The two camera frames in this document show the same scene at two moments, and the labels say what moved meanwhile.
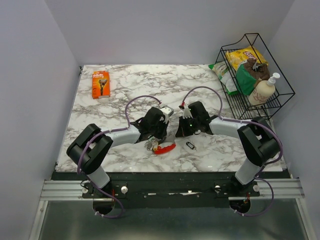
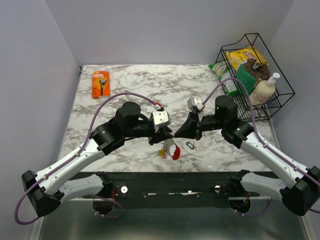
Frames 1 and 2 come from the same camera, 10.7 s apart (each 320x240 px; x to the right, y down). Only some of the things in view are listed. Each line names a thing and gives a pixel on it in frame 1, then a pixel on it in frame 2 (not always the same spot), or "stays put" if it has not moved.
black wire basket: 252,79 stays put
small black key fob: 190,145 stays put
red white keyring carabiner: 153,145 -> 177,153
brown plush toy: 259,70 stays put
